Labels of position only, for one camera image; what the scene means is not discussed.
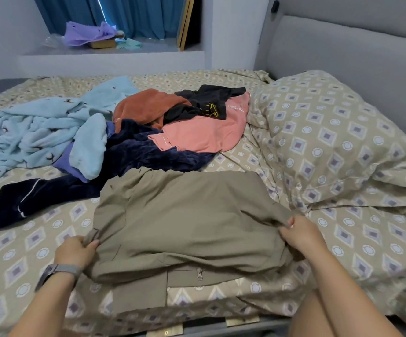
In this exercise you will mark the grey band wristwatch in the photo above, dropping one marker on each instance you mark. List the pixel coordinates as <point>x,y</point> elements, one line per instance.
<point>57,271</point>

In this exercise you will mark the olive green trousers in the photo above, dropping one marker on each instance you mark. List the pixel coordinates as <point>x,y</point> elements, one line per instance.
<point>189,221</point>

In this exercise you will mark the teal small item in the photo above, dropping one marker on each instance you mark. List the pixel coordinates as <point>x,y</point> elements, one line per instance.
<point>128,44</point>

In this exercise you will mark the pink shirt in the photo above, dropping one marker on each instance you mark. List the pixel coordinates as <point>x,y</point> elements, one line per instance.
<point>203,131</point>

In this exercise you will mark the purple cloth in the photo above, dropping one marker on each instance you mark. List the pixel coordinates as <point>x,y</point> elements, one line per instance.
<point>89,33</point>

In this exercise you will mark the leaning wooden picture frames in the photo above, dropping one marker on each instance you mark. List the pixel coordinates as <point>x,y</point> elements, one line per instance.
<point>187,23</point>

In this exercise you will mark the person's right hand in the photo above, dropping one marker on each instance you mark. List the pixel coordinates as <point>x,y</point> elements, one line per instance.
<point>303,236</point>

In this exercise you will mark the grey upholstered headboard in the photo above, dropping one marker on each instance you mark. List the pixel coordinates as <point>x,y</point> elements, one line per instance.
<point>357,59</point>

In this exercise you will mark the black garment yellow print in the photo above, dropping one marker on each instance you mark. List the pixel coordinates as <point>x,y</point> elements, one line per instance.
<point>208,100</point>

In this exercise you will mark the person's left forearm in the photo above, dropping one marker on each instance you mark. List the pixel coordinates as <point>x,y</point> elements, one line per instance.
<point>45,309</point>

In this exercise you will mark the person's left hand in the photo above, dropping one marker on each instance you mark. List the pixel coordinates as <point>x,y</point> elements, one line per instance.
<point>78,253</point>

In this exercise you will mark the clear plastic bag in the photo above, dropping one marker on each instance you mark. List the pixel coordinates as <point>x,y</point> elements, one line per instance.
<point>54,41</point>

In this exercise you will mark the light blue fleece pajama pants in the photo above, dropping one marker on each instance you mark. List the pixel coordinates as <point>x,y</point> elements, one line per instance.
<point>27,133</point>

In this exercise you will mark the purple-blue garment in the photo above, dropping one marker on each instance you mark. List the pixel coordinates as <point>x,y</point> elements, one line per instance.
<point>64,165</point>

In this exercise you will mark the navy velvet garment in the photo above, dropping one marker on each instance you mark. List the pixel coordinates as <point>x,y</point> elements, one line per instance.
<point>140,159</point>

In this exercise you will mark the bed with patterned beige sheet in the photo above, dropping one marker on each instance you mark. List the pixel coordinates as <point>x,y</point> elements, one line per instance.
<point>20,256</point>

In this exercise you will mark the patterned beige pillow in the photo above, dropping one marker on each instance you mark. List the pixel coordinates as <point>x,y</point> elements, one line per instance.
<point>329,136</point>

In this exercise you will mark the light blue fleece garment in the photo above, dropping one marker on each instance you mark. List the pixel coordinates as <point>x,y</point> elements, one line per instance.
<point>89,147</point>

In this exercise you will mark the blue curtain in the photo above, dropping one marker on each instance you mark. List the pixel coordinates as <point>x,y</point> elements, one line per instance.
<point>140,14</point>

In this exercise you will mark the person's right forearm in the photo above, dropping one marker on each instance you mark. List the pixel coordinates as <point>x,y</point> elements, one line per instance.
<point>350,298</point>

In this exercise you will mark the small wooden box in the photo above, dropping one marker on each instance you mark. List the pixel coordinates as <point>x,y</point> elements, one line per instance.
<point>103,44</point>

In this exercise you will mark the rust brown garment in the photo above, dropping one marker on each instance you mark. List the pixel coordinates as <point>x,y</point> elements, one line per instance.
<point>147,107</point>

